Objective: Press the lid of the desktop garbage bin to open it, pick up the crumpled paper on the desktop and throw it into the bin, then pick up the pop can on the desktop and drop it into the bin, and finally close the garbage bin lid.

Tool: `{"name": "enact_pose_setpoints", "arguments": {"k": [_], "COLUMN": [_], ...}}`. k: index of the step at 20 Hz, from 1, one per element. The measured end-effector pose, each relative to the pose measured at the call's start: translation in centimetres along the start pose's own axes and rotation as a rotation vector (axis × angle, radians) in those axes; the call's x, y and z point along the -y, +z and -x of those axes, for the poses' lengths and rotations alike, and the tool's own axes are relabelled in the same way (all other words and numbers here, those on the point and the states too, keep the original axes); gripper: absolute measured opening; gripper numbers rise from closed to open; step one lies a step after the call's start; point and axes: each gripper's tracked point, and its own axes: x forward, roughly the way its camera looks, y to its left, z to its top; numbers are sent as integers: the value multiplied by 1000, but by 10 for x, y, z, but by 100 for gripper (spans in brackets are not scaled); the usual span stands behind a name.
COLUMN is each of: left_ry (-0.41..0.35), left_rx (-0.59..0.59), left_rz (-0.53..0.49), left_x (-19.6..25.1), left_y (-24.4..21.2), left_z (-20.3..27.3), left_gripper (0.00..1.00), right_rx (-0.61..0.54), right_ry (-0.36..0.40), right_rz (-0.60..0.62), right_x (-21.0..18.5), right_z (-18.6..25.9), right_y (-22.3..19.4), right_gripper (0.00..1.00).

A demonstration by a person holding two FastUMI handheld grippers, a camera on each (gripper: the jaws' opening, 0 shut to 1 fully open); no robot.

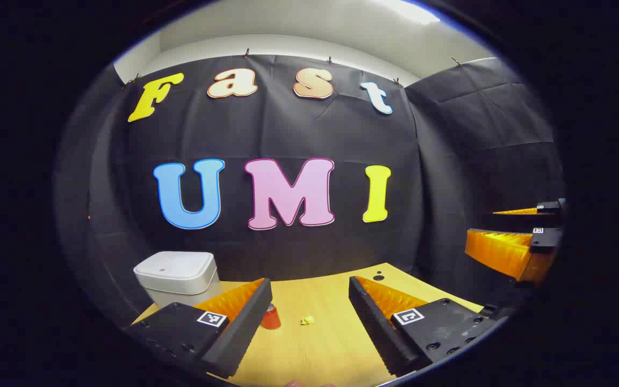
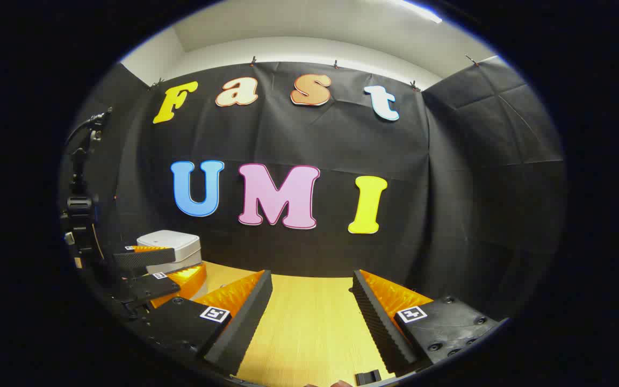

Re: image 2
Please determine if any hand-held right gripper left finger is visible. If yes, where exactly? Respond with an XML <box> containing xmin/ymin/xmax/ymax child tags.
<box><xmin>127</xmin><ymin>270</ymin><xmax>273</xmax><ymax>377</ymax></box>

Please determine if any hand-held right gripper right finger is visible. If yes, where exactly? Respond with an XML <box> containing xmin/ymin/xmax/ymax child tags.
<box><xmin>351</xmin><ymin>270</ymin><xmax>501</xmax><ymax>377</ymax></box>

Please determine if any white desktop garbage bin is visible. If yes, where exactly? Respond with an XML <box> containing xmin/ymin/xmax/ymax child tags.
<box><xmin>136</xmin><ymin>230</ymin><xmax>203</xmax><ymax>275</ymax></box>

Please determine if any wooden desktop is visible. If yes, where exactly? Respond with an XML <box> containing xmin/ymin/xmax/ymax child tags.
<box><xmin>189</xmin><ymin>261</ymin><xmax>396</xmax><ymax>386</ymax></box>

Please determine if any black backdrop cloth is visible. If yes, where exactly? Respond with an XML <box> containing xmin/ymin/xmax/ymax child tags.
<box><xmin>60</xmin><ymin>56</ymin><xmax>567</xmax><ymax>323</ymax></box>

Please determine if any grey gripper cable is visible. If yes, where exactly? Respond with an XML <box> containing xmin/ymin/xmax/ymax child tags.
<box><xmin>64</xmin><ymin>114</ymin><xmax>107</xmax><ymax>148</ymax></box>

